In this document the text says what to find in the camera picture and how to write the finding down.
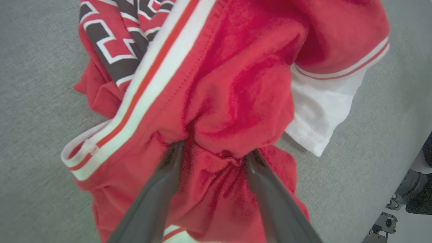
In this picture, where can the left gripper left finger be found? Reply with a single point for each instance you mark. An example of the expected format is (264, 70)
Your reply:
(152, 202)

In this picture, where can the red and white jersey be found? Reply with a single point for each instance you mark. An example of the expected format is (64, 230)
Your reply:
(236, 84)

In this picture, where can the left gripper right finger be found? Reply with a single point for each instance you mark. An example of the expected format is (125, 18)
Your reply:
(276, 209)

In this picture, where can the grey fabric sofa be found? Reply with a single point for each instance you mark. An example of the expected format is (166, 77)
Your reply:
(33, 135)

